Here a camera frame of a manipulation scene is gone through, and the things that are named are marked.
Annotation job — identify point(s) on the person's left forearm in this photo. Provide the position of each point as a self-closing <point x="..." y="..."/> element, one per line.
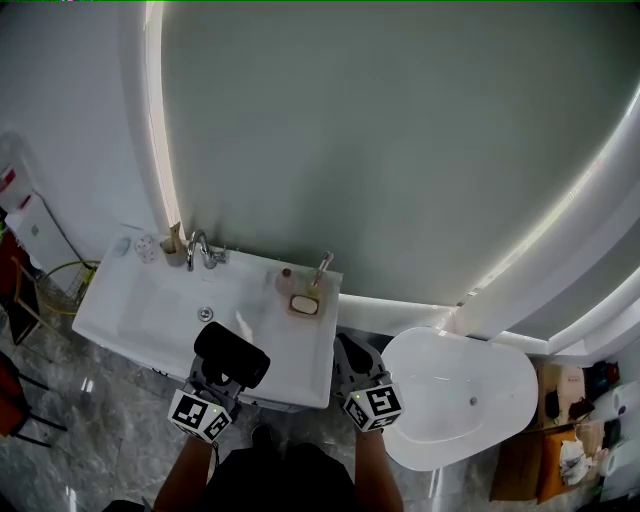
<point x="185" y="475"/>

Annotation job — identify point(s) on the small cardboard box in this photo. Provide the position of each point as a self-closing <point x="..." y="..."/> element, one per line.
<point x="567" y="382"/>

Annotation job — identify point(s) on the chrome faucet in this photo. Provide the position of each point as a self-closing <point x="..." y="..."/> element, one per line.
<point x="197" y="247"/>

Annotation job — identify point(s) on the person's black shorts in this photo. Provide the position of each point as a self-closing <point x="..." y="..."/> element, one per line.
<point x="280" y="480"/>

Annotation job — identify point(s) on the person's right forearm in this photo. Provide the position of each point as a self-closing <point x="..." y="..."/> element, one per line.
<point x="377" y="470"/>

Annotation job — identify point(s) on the white bathtub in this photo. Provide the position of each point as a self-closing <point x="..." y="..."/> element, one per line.
<point x="450" y="395"/>

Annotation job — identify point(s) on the white vanity sink cabinet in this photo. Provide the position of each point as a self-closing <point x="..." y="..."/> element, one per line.
<point x="150" y="310"/>

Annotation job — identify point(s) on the pink round bottle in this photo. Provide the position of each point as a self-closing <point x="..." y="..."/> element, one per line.
<point x="286" y="284"/>

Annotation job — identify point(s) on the pink white toothbrush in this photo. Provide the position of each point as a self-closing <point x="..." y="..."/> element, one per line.
<point x="324" y="262"/>

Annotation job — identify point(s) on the crumpled white cloth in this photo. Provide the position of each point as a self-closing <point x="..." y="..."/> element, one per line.
<point x="580" y="462"/>

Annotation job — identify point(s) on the beige cup with wooden brush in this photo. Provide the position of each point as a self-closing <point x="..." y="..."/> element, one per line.
<point x="173" y="255"/>

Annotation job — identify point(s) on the brown storage box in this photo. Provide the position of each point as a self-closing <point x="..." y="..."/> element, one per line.
<point x="7" y="265"/>

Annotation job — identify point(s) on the person's black shirt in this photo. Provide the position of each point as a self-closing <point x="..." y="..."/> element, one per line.
<point x="132" y="506"/>

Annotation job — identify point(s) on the white water dispenser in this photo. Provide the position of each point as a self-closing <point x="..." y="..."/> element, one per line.
<point x="37" y="235"/>

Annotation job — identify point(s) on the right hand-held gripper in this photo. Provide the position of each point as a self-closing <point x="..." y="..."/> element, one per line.
<point x="375" y="407"/>

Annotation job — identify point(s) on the white plastic appliance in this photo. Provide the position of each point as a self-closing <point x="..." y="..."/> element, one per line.
<point x="625" y="440"/>

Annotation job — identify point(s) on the large cardboard box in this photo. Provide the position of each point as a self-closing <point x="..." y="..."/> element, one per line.
<point x="515" y="470"/>

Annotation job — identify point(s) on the small round grey dish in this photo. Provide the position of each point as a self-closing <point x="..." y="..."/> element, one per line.
<point x="121" y="247"/>

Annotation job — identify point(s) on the soap tray with soap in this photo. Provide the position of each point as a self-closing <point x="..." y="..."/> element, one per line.
<point x="305" y="305"/>

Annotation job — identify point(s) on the dotted glass cup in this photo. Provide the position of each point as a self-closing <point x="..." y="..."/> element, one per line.
<point x="146" y="249"/>

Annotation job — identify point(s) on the clear water bottle red label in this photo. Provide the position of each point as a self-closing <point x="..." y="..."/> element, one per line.
<point x="12" y="165"/>

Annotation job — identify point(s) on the wooden folding chair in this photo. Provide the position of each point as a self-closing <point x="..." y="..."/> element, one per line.
<point x="25" y="305"/>

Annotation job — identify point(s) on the small black pouch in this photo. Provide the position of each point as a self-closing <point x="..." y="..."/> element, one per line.
<point x="552" y="404"/>

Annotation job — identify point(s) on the person's left shoe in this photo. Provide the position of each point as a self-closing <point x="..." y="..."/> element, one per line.
<point x="262" y="437"/>

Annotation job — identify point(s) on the narrow grey roller blind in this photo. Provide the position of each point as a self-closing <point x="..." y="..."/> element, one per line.
<point x="600" y="310"/>

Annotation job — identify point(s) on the black red bag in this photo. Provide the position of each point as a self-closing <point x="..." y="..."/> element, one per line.
<point x="602" y="379"/>

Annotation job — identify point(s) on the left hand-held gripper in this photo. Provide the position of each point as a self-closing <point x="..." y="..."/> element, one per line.
<point x="197" y="412"/>

